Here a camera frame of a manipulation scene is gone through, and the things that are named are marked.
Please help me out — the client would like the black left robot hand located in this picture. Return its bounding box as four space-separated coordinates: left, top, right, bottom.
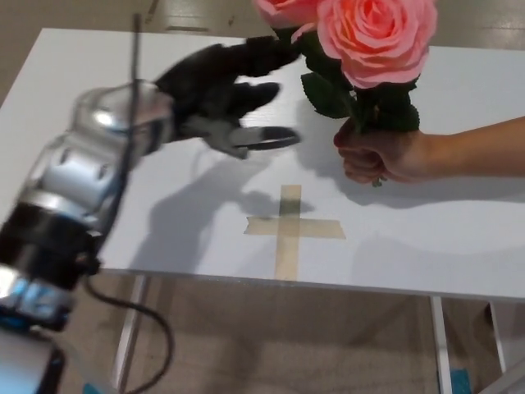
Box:
153 35 303 160

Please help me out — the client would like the bare human hand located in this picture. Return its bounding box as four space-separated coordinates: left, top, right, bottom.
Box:
334 118 431 185

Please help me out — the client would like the pink artificial rose bouquet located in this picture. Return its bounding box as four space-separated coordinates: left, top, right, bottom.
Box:
250 0 440 188

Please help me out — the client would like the bare human forearm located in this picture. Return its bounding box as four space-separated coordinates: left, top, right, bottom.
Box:
424 117 525 181

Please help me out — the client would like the white column base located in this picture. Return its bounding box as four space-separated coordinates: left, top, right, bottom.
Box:
162 0 206 32

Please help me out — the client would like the beige masking tape strip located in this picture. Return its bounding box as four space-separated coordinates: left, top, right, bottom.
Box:
244 217 348 241
273 184 303 282

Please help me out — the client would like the white table leg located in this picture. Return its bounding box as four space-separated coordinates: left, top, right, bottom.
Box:
110 274 147 394
430 295 454 394
487 302 508 377

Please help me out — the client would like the teal floor object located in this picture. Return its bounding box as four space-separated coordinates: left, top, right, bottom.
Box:
450 367 471 394

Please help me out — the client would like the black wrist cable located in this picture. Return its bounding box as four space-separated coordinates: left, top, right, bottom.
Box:
81 14 176 394

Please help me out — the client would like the grey metal frame bar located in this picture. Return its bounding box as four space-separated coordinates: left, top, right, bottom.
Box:
477 367 525 394

